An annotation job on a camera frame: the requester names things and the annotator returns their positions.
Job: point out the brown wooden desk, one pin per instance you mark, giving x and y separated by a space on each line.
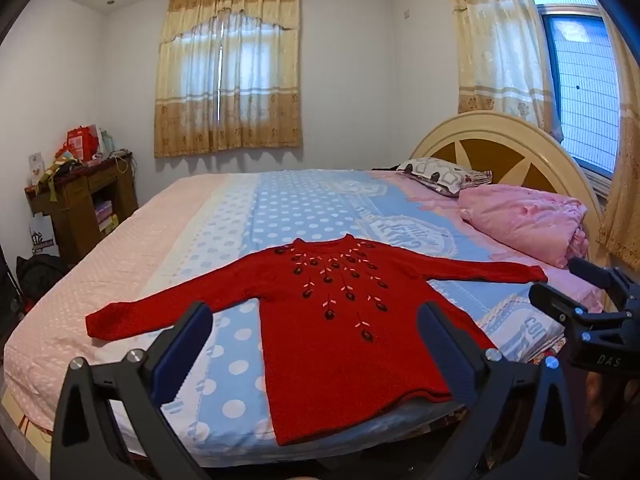
75 215

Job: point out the blue framed window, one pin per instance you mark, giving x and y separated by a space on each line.
585 75

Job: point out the white paper bag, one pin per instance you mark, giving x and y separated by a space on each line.
42 237

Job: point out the stack of books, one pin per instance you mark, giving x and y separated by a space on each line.
106 215

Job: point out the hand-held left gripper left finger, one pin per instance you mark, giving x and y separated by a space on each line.
182 355

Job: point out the black backpack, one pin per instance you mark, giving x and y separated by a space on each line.
40 275

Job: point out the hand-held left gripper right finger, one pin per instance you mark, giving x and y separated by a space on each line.
450 355

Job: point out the cream and brown headboard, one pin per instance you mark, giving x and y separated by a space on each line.
500 152

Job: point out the black and white patterned pillow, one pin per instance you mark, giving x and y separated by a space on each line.
440 172

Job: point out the pink folded quilt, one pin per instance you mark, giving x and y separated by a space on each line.
520 220

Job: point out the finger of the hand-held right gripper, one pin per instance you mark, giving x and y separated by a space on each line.
592 272
557 305

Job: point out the bed with polka dot sheet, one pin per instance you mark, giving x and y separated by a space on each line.
125 260

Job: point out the beige short window curtain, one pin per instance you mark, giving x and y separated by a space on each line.
230 85

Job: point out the red embroidered knit sweater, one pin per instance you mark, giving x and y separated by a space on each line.
340 345

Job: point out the red gift bag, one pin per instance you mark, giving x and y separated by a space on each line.
82 142

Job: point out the beige long curtain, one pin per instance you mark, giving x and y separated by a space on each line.
495 50
625 185

